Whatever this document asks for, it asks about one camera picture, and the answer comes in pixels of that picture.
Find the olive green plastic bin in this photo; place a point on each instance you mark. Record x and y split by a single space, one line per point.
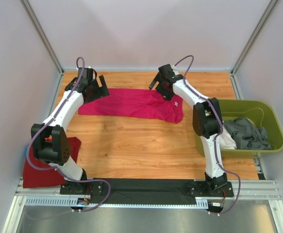
260 115

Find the pink t-shirt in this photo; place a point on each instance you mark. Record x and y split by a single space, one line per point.
138 103

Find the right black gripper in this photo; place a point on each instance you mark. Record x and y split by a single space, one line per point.
167 95

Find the grey t-shirt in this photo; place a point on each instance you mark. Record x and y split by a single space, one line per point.
247 136

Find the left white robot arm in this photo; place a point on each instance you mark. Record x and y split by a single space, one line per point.
49 140

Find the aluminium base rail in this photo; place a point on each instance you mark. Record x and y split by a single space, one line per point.
260 189

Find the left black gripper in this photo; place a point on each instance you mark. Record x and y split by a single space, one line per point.
101 91

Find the white t-shirt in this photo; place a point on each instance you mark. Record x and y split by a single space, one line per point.
226 141

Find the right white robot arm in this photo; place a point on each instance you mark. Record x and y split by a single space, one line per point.
207 124

